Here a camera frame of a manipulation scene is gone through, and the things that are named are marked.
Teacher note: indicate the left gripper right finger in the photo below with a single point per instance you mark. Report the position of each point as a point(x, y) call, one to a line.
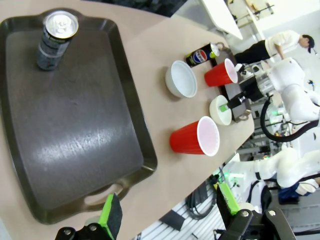
point(232, 210)

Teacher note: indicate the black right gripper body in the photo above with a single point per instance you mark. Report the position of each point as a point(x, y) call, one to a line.
point(251, 88)

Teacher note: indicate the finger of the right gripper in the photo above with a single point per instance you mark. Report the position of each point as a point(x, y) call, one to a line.
point(240, 68)
point(236, 103)

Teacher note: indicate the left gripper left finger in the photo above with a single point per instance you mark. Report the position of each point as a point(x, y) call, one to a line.
point(110, 220)

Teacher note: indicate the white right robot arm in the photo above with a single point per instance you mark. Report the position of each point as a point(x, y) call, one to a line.
point(290, 85)

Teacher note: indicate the small white bowl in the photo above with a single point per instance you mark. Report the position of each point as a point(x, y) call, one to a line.
point(215, 110)

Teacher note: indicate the red plastic cup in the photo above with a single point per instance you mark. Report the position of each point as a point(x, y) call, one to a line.
point(187, 140)
point(217, 75)

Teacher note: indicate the person in white shirt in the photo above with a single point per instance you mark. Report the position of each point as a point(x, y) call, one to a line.
point(275, 45)

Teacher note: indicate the black pepsi can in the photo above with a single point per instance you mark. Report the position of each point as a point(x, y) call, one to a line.
point(200, 56)

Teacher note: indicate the white background table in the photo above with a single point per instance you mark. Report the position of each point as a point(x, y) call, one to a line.
point(222, 15)

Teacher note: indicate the large white bowl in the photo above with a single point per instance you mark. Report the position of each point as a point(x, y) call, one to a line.
point(182, 78)

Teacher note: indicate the large dark serving tray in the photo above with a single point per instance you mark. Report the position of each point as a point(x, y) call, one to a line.
point(75, 120)

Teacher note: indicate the dark grey drink can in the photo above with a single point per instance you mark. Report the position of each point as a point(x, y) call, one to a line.
point(51, 50)

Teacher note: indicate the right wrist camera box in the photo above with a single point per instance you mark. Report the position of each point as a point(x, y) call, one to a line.
point(260, 68)

